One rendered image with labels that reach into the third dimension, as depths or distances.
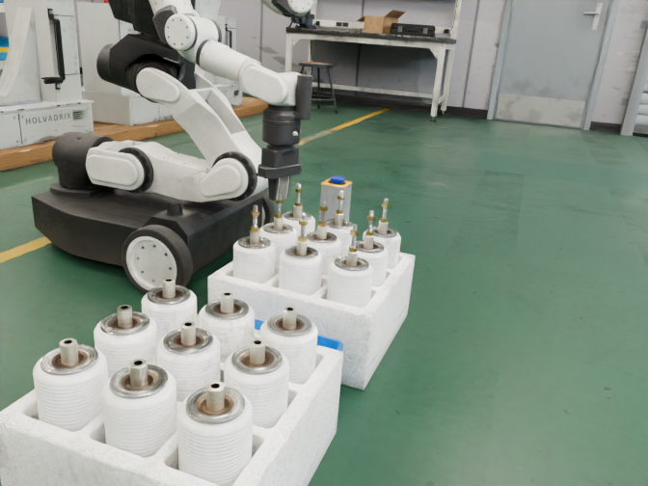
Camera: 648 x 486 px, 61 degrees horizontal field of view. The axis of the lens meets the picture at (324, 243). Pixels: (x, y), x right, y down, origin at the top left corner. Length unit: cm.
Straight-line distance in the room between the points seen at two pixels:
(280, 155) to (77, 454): 76
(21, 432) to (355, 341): 63
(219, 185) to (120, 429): 93
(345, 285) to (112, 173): 91
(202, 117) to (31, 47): 196
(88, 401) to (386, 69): 579
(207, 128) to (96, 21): 236
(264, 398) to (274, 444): 6
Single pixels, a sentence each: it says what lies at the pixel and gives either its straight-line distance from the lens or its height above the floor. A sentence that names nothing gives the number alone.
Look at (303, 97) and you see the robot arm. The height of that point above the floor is 57.
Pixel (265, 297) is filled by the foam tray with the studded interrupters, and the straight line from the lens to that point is 122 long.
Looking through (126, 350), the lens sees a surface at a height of 23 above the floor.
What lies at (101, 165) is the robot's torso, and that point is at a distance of 183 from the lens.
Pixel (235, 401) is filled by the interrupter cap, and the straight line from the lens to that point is 76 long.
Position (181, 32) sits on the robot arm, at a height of 69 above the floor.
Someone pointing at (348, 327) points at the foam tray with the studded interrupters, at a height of 14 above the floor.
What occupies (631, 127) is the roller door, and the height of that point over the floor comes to 8.
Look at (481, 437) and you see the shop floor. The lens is 118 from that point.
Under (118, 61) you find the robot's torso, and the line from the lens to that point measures 177.
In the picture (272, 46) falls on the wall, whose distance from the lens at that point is 685.
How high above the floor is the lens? 71
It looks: 21 degrees down
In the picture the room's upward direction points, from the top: 4 degrees clockwise
